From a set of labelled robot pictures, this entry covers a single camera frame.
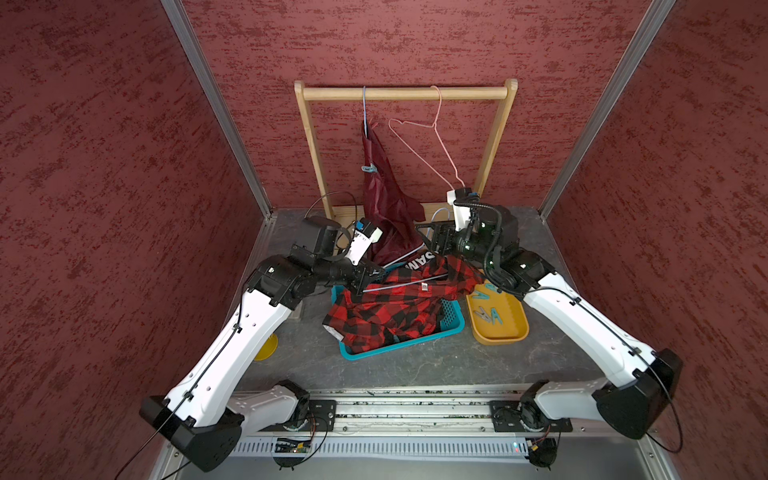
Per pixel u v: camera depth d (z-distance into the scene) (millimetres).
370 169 718
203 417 366
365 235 568
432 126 774
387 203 793
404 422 741
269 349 835
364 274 556
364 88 696
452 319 851
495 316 910
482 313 921
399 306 804
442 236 605
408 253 696
